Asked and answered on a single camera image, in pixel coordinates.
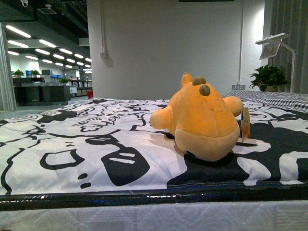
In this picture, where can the white quilted mattress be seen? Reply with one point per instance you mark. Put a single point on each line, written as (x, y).
(214, 216)

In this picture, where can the white security camera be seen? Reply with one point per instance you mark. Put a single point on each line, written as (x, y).
(24, 3)

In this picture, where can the orange plush toy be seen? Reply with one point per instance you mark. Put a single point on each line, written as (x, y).
(202, 122)

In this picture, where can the green potted plant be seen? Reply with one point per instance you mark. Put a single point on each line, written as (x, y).
(268, 78)

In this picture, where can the white desk lamp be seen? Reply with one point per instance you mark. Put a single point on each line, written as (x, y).
(279, 39)

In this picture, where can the plush toy paper tag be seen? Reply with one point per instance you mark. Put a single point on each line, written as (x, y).
(245, 124)

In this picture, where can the wall power socket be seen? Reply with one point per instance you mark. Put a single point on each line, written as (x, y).
(238, 87)

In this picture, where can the striped grey blanket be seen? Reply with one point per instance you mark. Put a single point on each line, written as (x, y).
(284, 100)

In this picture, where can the black and white patterned bedsheet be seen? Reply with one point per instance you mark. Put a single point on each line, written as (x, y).
(105, 145)

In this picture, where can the picture card on lamp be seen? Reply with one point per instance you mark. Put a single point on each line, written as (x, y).
(269, 50)

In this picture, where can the dark office counter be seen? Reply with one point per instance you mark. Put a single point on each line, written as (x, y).
(35, 92)

